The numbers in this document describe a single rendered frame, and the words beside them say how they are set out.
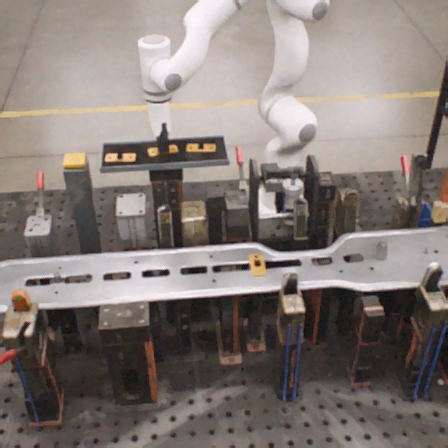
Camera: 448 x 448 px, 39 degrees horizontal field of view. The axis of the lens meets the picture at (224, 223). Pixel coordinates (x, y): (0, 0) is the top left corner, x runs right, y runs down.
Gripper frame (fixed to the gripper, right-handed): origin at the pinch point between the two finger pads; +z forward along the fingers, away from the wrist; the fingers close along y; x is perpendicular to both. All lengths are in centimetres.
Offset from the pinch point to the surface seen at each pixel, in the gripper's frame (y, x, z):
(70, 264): 23.6, -31.7, 18.4
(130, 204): 16.2, -12.9, 7.4
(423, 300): 65, 51, 16
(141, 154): 0.0, -6.5, 2.5
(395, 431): 78, 42, 49
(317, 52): -290, 177, 120
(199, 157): 6.3, 9.3, 2.6
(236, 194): 15.6, 17.6, 11.1
